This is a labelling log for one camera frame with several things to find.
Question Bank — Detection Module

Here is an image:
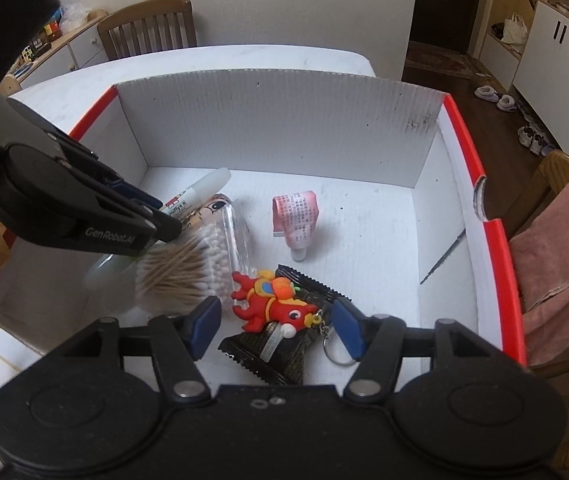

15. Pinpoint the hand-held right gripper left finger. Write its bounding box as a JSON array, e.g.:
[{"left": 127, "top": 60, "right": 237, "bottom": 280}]
[{"left": 62, "top": 296, "right": 222, "bottom": 402}]

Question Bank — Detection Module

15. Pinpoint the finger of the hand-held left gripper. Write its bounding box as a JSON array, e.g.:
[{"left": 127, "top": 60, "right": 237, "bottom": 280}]
[
  {"left": 19, "top": 192, "right": 184, "bottom": 257},
  {"left": 44, "top": 130, "right": 164, "bottom": 212}
]

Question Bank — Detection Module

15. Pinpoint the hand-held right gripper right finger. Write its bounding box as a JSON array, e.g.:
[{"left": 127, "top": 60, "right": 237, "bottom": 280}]
[{"left": 331, "top": 299, "right": 508, "bottom": 403}]

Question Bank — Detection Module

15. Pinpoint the black snack packet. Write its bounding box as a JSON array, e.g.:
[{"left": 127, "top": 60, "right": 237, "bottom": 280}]
[{"left": 218, "top": 264, "right": 353, "bottom": 387}]

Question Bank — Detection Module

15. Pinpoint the red dragon keychain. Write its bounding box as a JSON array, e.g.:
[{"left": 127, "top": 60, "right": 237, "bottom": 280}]
[{"left": 231, "top": 269, "right": 360, "bottom": 368}]

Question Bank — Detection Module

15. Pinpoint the cotton swab pack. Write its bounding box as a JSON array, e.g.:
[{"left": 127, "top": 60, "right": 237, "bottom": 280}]
[{"left": 134, "top": 192, "right": 250, "bottom": 311}]

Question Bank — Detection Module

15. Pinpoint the cartoon face charm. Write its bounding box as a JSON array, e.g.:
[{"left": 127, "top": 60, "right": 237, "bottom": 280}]
[{"left": 184, "top": 195, "right": 232, "bottom": 226}]

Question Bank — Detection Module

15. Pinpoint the pink printed tube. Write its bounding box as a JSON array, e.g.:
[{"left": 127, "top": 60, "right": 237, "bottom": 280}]
[{"left": 272, "top": 187, "right": 320, "bottom": 261}]

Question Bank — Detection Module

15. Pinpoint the red cardboard box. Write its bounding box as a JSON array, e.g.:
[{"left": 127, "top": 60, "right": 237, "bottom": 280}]
[{"left": 0, "top": 67, "right": 530, "bottom": 368}]

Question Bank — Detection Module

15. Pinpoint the clear plastic bag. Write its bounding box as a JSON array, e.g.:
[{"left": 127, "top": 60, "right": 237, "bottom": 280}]
[{"left": 59, "top": 2, "right": 92, "bottom": 33}]

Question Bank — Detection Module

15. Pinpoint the light wood sideboard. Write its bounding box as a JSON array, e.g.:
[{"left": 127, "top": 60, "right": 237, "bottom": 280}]
[{"left": 14, "top": 10, "right": 110, "bottom": 88}]

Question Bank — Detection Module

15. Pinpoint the dark wooden chair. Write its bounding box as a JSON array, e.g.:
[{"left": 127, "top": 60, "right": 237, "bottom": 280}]
[{"left": 97, "top": 0, "right": 198, "bottom": 61}]

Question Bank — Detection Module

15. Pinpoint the pink towel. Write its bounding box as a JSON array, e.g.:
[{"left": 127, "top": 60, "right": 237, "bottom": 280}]
[{"left": 507, "top": 162, "right": 569, "bottom": 366}]

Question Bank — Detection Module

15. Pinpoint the wooden chair with towel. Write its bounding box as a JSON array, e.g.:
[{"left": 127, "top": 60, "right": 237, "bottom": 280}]
[{"left": 502, "top": 150, "right": 569, "bottom": 480}]

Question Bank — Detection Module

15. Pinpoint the pair of white sneakers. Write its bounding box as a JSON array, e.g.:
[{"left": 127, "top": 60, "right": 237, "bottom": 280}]
[{"left": 517, "top": 125, "right": 558, "bottom": 157}]

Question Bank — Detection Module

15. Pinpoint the patterned door rug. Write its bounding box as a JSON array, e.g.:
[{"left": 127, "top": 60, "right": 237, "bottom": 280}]
[{"left": 405, "top": 42, "right": 473, "bottom": 81}]

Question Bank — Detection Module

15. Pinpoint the lower white cabinet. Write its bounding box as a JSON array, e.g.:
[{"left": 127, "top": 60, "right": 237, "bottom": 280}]
[{"left": 512, "top": 0, "right": 569, "bottom": 161}]

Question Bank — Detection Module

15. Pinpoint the white tote bag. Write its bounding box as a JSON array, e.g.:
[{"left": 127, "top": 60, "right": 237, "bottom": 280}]
[{"left": 502, "top": 14, "right": 529, "bottom": 45}]

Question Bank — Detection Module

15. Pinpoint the dark door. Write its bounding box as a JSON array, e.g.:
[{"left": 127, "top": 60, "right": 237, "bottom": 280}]
[{"left": 409, "top": 0, "right": 490, "bottom": 53}]

